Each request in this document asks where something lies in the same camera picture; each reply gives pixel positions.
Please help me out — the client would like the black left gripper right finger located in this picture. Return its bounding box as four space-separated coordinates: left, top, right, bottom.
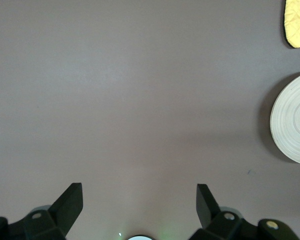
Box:
189 183 260 240

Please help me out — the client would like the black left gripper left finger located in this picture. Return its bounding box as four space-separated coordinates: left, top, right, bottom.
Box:
8 182 84 240

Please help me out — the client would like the brown table cover sheet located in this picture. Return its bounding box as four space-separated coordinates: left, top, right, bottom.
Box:
0 0 300 240

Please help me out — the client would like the round light wooden plate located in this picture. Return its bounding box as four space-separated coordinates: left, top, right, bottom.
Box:
269 71 300 166

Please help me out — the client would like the yellow quilted oven mitt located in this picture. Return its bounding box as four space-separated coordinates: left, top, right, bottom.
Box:
280 0 300 49

